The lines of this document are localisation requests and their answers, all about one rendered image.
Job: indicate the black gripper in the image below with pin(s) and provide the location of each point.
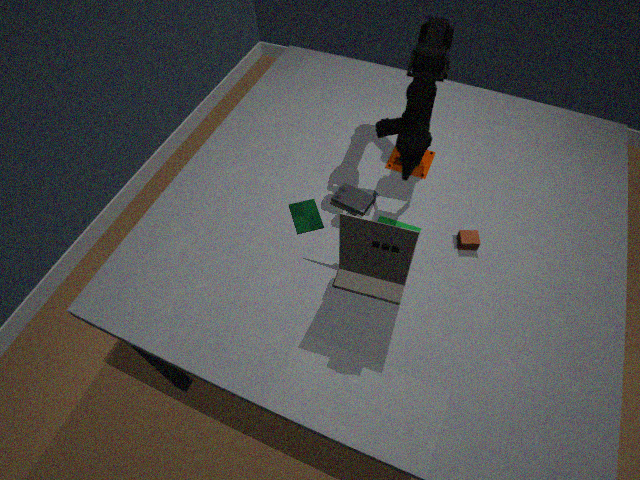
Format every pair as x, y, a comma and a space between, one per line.
411, 144

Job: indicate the dark green flat square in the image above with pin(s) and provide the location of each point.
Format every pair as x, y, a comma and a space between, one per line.
306, 216

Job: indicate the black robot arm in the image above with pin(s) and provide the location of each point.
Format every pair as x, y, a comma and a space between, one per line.
427, 61

